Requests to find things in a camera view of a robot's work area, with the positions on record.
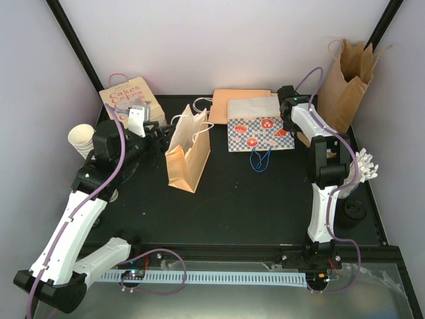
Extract orange paper bag white handles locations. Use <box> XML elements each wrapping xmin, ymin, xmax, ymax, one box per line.
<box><xmin>165</xmin><ymin>105</ymin><xmax>214</xmax><ymax>193</ymax></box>

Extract brown pulp cup carrier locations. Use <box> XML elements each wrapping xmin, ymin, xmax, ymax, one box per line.
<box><xmin>296</xmin><ymin>132</ymin><xmax>336</xmax><ymax>158</ymax></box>

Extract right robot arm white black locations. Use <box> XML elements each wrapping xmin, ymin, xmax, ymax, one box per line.
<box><xmin>277</xmin><ymin>86</ymin><xmax>351</xmax><ymax>269</ymax></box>

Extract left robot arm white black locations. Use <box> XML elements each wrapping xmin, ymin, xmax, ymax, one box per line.
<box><xmin>13</xmin><ymin>120</ymin><xmax>175</xmax><ymax>314</ymax></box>

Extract blue checkered paper bag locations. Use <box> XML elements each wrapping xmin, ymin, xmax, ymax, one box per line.
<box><xmin>227</xmin><ymin>96</ymin><xmax>295</xmax><ymax>173</ymax></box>

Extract flat orange paper bag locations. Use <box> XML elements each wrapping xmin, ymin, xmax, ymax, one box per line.
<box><xmin>192</xmin><ymin>89</ymin><xmax>272</xmax><ymax>124</ymax></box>

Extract tall brown paper bag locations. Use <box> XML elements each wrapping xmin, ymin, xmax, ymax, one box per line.
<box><xmin>317</xmin><ymin>39</ymin><xmax>384</xmax><ymax>134</ymax></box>

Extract Cakes printed paper bag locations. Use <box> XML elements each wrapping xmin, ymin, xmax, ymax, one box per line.
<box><xmin>99</xmin><ymin>73</ymin><xmax>167</xmax><ymax>126</ymax></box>

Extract upper stack of paper cups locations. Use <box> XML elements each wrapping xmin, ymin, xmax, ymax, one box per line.
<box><xmin>68</xmin><ymin>124</ymin><xmax>95</xmax><ymax>159</ymax></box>

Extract white wrapped straws in cup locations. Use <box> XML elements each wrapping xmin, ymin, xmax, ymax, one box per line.
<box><xmin>338</xmin><ymin>148</ymin><xmax>379</xmax><ymax>199</ymax></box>

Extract black lid stack right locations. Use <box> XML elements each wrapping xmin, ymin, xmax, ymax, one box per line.
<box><xmin>335</xmin><ymin>198</ymin><xmax>367</xmax><ymax>230</ymax></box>

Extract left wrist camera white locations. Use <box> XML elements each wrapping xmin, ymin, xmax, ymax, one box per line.
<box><xmin>127</xmin><ymin>104</ymin><xmax>151</xmax><ymax>138</ymax></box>

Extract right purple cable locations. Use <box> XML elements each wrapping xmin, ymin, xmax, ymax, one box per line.
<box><xmin>294</xmin><ymin>66</ymin><xmax>363</xmax><ymax>295</ymax></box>

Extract white slotted cable duct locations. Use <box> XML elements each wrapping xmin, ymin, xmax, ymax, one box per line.
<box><xmin>98</xmin><ymin>269</ymin><xmax>307</xmax><ymax>288</ymax></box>

